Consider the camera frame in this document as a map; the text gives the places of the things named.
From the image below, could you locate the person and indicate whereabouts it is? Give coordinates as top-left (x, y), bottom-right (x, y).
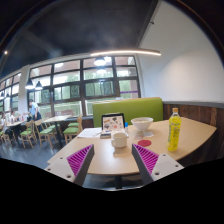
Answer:
top-left (28, 98), bottom-right (43, 122)
top-left (0, 111), bottom-right (18, 143)

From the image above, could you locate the flat round red coaster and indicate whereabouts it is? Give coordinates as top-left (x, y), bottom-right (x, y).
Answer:
top-left (137, 139), bottom-right (153, 148)

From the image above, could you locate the black-framed picture tablet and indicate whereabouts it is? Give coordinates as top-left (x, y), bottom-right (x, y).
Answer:
top-left (101, 112), bottom-right (126, 134)

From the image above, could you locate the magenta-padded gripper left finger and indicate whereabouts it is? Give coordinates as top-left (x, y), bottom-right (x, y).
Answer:
top-left (44, 143), bottom-right (96, 187)

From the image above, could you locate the black-framed window wall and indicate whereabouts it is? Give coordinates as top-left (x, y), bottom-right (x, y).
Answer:
top-left (0, 54), bottom-right (141, 118)

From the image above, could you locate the green bench backrest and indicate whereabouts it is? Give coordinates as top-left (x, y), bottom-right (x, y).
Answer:
top-left (92, 96), bottom-right (164, 128)

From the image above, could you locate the group of green-seated wooden chairs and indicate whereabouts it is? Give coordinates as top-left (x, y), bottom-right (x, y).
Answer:
top-left (0, 114), bottom-right (84, 149)

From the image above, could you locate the white paper sheet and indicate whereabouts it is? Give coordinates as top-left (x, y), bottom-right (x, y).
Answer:
top-left (76, 127), bottom-right (103, 139)

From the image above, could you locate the yellow drink bottle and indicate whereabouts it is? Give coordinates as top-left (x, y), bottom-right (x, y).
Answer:
top-left (167, 107), bottom-right (183, 153)

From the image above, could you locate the wooden dining table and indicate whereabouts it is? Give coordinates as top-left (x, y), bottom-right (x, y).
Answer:
top-left (41, 114), bottom-right (73, 145)

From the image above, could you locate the white mug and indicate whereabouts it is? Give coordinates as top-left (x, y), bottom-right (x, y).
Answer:
top-left (110, 131), bottom-right (128, 149)

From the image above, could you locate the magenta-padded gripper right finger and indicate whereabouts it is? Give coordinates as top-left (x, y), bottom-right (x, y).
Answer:
top-left (131, 143), bottom-right (185, 186)

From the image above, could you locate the long linear ceiling lamp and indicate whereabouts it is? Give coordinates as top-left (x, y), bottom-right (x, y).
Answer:
top-left (89, 49), bottom-right (162, 58)

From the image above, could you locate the white bowl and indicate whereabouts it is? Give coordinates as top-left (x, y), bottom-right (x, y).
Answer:
top-left (130, 116), bottom-right (155, 133)

